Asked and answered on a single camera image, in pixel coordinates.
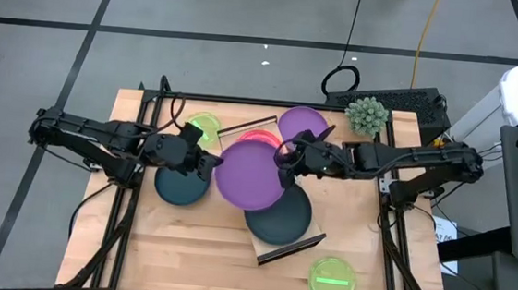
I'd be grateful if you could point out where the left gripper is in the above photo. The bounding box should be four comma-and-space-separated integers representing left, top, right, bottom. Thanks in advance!
139, 117, 227, 183

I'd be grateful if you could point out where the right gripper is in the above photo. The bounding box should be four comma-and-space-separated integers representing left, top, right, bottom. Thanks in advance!
276, 121, 352, 196

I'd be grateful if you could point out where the dark teal plate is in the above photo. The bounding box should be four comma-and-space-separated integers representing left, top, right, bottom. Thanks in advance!
151, 163, 212, 210
240, 179, 316, 249

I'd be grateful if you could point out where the large purple plate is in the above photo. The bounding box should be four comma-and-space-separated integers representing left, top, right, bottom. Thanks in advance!
211, 136, 290, 214

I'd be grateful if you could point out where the pink translucent plate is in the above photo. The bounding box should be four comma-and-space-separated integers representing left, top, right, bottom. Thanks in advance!
235, 127, 285, 153

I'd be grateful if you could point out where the wooden shelf with black legs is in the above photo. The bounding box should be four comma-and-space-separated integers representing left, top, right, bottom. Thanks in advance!
206, 110, 336, 272

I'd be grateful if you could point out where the small purple plate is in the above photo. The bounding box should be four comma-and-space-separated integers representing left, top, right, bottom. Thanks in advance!
276, 103, 331, 148

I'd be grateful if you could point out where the potted green succulent plant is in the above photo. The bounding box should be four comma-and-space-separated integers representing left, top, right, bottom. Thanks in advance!
343, 94, 392, 139

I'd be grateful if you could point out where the black computer case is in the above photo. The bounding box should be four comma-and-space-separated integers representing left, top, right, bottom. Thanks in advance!
321, 79, 455, 148

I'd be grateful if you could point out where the white paper sheet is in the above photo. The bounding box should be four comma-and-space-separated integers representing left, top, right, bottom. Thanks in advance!
428, 215, 464, 276

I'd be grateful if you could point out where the black metal table frame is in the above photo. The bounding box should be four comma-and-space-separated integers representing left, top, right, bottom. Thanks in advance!
55, 67, 466, 290

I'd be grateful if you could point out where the black looped floor cable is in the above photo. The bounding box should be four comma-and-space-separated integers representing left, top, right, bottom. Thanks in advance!
320, 0, 367, 99

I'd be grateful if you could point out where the yellow cable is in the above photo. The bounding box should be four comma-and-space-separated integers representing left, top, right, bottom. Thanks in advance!
410, 0, 443, 91

